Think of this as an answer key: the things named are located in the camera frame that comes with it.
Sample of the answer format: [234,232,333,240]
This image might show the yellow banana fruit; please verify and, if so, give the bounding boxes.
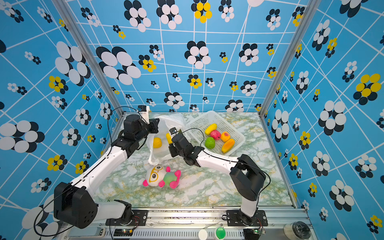
[166,133,173,145]
[205,124,217,136]

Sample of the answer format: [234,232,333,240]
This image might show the translucent white plastic bag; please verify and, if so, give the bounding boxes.
[146,113,187,166]

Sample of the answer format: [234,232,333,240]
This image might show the green fruit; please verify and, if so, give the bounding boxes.
[205,137,216,150]

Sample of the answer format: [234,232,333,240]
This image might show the pink red fruit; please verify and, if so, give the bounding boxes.
[210,130,222,141]

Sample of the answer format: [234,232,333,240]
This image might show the orange mango fruit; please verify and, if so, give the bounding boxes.
[222,139,235,154]

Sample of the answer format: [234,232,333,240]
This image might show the peach fruit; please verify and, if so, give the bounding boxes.
[221,132,231,142]

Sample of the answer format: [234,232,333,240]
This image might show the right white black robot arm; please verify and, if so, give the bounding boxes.
[170,133,267,222]

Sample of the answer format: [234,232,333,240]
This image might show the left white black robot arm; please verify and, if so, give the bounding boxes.
[53,115,160,229]

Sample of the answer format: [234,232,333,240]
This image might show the yellow lemon fruit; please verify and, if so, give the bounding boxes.
[153,137,163,149]

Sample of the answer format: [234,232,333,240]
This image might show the colourful plush toy with glasses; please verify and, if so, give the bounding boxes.
[143,165,181,189]

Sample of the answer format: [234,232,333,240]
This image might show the white plastic mesh basket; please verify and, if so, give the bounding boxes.
[187,111,246,156]

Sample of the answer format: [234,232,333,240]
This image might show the white round button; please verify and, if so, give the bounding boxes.
[198,229,208,240]

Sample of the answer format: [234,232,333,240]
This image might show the green round button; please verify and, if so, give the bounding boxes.
[214,227,226,240]

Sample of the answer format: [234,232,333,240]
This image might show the clear tape roll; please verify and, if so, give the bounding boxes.
[283,221,312,240]

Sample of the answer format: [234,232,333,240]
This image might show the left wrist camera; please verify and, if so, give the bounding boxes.
[137,105,150,124]

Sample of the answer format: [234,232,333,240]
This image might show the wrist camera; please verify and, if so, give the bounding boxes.
[169,128,182,138]
[137,105,150,124]

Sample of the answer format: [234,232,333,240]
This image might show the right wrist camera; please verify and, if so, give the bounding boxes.
[169,128,182,138]

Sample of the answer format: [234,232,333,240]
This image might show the aluminium front rail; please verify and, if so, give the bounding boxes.
[56,206,317,240]

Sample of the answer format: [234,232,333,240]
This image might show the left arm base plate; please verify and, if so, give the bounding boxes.
[105,210,149,227]

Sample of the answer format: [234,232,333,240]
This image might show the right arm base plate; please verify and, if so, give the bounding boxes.
[226,210,269,227]

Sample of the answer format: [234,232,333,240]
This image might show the left aluminium corner post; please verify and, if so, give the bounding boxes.
[52,1,121,109]

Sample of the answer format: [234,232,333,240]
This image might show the aluminium corner post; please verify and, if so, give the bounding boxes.
[260,0,321,117]
[52,1,121,109]

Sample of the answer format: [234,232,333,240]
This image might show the right aluminium corner post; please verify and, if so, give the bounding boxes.
[260,0,321,117]

